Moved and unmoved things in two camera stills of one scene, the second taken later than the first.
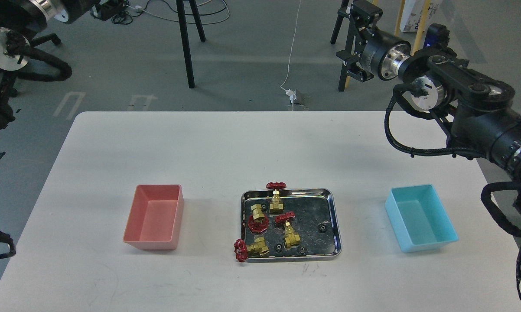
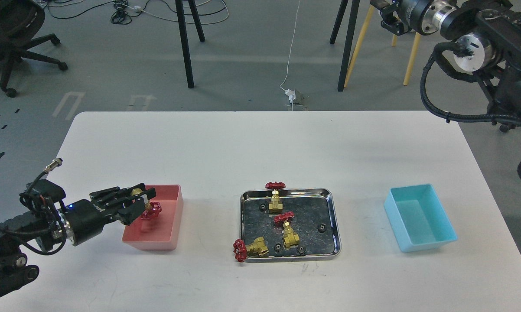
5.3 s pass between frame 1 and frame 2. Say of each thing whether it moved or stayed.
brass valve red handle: moved
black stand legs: stayed
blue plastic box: stayed
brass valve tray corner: stayed
